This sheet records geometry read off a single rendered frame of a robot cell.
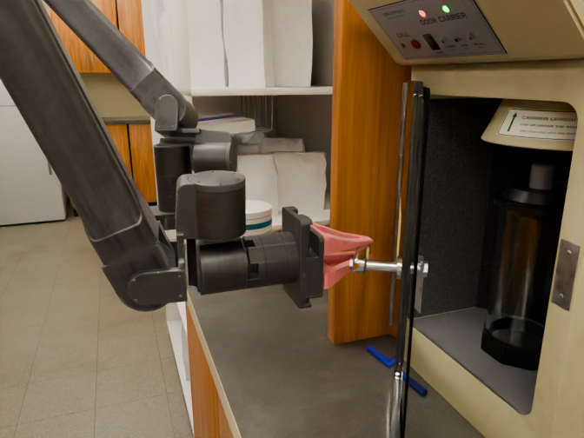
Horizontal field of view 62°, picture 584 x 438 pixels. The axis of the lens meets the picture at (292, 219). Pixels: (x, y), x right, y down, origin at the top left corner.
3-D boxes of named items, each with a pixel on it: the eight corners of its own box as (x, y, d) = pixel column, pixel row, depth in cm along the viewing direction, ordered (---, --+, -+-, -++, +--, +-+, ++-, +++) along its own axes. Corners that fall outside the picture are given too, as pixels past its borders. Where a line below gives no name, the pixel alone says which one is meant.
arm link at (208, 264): (185, 281, 55) (193, 307, 50) (182, 223, 52) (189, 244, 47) (245, 273, 57) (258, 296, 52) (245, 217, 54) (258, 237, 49)
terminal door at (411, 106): (394, 328, 82) (411, 79, 71) (395, 462, 53) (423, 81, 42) (390, 327, 82) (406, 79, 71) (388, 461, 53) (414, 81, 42)
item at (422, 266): (423, 304, 54) (427, 255, 52) (424, 314, 51) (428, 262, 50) (404, 302, 54) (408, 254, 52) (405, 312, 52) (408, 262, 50)
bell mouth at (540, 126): (552, 131, 72) (558, 93, 70) (679, 147, 56) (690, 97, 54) (452, 136, 66) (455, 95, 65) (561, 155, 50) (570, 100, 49)
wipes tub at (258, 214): (263, 251, 133) (262, 197, 129) (279, 268, 121) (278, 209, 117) (216, 256, 128) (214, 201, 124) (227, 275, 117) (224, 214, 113)
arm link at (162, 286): (134, 268, 55) (129, 307, 47) (124, 169, 51) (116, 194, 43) (240, 259, 58) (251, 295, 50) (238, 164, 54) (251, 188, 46)
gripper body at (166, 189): (212, 221, 79) (209, 175, 77) (147, 228, 76) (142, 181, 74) (204, 211, 85) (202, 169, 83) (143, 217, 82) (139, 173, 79)
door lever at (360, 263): (399, 252, 60) (401, 232, 59) (400, 283, 51) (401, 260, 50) (355, 249, 61) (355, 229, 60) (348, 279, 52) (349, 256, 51)
